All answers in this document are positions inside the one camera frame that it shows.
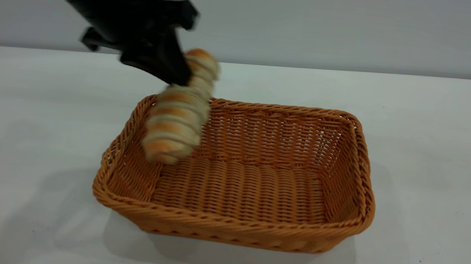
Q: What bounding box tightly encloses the striped bread roll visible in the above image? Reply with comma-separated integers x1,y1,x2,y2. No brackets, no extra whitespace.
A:
140,44,222,169

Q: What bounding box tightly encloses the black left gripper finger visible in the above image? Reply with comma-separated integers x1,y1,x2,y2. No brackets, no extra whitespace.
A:
118,26,197,87

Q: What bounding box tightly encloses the orange woven wicker basket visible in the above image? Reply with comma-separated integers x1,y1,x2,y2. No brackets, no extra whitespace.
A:
88,85,385,261

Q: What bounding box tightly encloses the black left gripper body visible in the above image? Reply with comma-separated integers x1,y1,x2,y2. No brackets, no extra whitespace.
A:
80,0,200,62

